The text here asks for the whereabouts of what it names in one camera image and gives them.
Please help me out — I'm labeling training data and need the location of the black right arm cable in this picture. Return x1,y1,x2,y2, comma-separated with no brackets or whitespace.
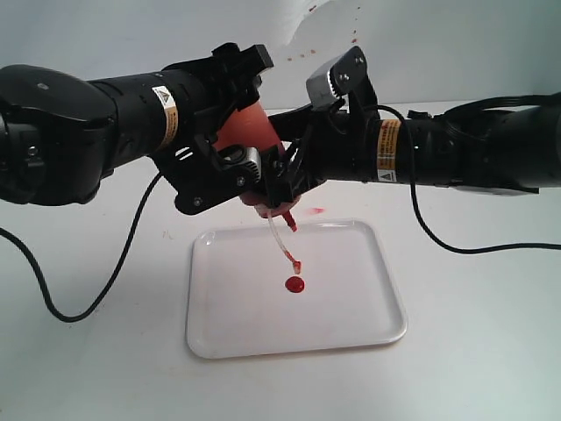
372,103,561,254

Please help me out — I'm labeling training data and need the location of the red ketchup squeeze bottle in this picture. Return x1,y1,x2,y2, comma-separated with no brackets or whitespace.
214,102,302,275

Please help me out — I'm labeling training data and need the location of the red ketchup blob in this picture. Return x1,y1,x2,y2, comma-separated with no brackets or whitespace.
285,275,305,294

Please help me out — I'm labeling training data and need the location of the white paper backdrop sheet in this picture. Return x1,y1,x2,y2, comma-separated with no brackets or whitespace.
1,1,332,110

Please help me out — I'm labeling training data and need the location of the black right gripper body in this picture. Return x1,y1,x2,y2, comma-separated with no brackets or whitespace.
262,79,380,206

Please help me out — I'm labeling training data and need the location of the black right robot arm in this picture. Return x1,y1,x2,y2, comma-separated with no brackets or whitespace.
257,80,560,205

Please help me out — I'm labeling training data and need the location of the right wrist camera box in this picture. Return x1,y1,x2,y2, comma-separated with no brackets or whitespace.
306,46,367,110

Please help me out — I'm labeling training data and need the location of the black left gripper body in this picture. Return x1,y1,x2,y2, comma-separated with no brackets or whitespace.
157,43,273,216

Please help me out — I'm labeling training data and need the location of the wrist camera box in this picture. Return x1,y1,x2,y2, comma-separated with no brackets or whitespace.
306,46,367,110
218,145,262,183

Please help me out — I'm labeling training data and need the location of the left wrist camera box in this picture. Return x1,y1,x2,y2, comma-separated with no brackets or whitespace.
218,145,262,183

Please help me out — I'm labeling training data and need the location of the white rectangular plastic tray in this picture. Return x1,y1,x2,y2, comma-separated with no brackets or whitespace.
186,219,408,360

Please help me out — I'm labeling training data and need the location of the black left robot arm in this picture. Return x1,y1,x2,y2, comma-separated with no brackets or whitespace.
1,43,273,215

